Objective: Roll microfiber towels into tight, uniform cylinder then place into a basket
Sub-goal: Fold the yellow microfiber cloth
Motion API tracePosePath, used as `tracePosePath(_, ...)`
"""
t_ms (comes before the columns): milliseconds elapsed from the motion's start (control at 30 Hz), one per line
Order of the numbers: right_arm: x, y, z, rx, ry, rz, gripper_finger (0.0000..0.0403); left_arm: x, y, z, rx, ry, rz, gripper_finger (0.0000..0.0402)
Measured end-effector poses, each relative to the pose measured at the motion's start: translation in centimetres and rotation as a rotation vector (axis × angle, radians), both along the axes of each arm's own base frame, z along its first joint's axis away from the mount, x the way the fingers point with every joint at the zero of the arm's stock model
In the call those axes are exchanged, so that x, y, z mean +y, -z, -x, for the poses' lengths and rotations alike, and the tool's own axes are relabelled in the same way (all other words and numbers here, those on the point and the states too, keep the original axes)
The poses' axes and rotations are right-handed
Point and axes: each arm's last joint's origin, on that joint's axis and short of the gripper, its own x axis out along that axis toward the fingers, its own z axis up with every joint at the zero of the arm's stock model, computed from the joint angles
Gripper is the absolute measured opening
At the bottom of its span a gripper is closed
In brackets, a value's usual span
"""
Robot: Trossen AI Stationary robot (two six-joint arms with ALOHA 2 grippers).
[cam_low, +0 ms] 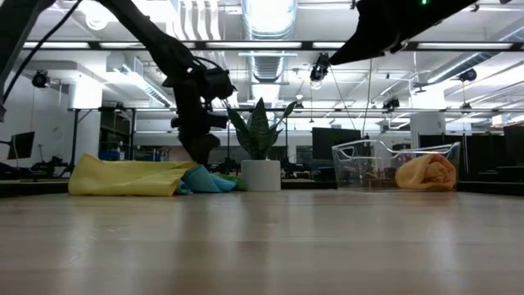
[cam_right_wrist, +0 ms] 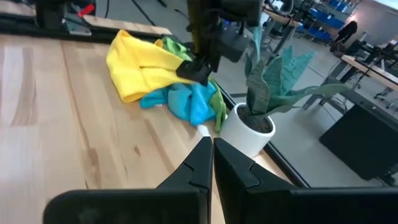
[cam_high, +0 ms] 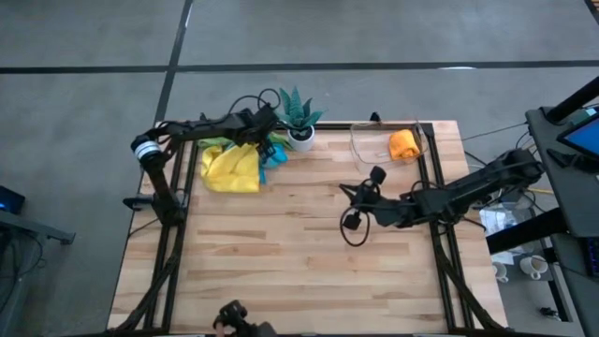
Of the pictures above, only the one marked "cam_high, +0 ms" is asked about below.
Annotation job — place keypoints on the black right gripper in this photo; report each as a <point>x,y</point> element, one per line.
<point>393,213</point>

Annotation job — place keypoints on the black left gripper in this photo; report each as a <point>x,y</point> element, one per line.
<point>255,125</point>

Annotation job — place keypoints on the blue microfiber towel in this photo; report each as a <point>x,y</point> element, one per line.
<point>276,159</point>

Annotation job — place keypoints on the yellow microfiber towel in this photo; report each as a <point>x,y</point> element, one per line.
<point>231,168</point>

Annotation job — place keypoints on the clear plastic basket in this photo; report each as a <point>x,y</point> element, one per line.
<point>369,150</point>

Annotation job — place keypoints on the green microfiber towel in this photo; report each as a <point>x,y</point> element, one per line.
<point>210,142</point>

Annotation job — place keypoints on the orange microfiber towel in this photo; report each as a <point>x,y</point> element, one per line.
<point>403,145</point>

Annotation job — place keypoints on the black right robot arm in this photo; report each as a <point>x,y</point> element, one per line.
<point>468,189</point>

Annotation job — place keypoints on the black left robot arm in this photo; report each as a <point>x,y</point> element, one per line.
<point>196,128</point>

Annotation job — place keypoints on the potted plant in white pot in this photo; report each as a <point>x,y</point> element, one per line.
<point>296,110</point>

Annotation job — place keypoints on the white crumpled papers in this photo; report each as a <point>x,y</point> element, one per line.
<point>498,222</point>

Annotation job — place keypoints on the white ceramic mug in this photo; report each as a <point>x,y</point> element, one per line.
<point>500,271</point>
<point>533,266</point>

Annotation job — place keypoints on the black stand beam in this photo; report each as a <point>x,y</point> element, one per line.
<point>524,231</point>

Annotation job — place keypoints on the black jointed handheld device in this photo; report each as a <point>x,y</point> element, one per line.
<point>238,318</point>

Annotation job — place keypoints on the dark grey desk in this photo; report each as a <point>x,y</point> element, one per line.
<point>575,196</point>

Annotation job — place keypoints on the small black floor object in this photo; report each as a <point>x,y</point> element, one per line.
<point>547,312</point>

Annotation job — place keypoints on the tablet with blue screen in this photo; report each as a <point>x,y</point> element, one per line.
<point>585,138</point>

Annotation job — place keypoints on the black slanted pole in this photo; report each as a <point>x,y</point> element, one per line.
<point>575,98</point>

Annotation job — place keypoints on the grey desk leg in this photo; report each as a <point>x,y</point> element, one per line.
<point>42,229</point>

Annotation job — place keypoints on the black keyboard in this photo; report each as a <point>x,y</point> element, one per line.
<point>593,257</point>

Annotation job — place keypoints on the black device with blue light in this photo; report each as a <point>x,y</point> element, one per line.
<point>11,201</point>

